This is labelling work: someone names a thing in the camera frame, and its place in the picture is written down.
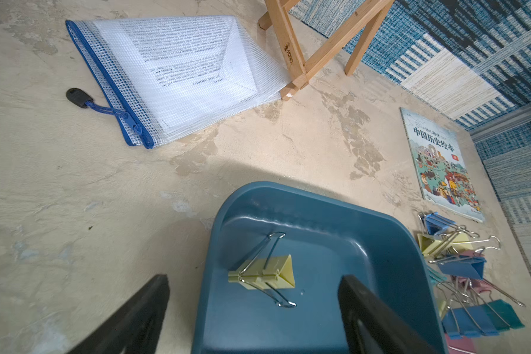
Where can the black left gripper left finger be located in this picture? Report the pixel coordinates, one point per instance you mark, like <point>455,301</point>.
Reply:
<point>136,326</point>

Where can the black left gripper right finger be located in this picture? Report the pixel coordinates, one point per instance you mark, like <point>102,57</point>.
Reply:
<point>372,326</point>

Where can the pink binder clip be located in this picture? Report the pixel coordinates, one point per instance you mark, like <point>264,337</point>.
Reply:
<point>460,346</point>

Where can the yellow binder clip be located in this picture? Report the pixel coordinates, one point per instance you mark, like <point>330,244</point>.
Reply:
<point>262,271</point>
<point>455,243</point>

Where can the blue binder clip lower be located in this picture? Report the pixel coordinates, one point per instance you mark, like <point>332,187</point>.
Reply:
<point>464,314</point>

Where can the teal plastic storage box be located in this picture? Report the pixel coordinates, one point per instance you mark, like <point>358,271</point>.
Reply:
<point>327,239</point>

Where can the blue binder clip middle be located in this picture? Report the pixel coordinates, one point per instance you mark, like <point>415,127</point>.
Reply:
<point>462,266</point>

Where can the teal binder clip small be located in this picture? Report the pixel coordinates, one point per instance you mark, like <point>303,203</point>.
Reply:
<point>501,313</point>

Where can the Chinese history picture book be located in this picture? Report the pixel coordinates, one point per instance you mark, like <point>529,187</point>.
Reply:
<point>439,165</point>

